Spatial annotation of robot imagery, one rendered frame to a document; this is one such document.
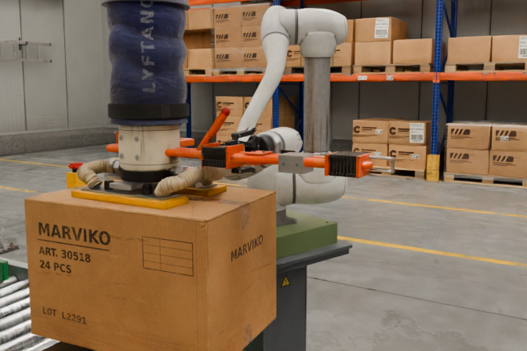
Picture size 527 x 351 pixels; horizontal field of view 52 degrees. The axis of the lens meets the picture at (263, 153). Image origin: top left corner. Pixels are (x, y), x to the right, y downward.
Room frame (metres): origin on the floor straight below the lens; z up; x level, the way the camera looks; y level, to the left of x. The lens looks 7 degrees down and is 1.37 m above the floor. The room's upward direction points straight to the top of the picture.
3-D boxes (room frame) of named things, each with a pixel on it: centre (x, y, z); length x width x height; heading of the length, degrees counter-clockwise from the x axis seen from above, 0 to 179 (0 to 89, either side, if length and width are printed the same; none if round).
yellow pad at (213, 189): (1.64, 0.28, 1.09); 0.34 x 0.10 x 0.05; 61
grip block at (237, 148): (1.43, 0.11, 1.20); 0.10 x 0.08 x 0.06; 151
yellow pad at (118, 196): (1.47, 0.37, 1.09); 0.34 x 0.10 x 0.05; 61
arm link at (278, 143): (1.63, -0.01, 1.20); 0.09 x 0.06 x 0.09; 62
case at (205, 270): (1.55, 0.32, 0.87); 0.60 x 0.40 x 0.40; 65
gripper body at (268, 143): (1.57, 0.02, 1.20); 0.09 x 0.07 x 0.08; 152
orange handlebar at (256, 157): (1.56, 0.10, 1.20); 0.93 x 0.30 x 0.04; 61
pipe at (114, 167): (1.55, 0.33, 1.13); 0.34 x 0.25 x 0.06; 61
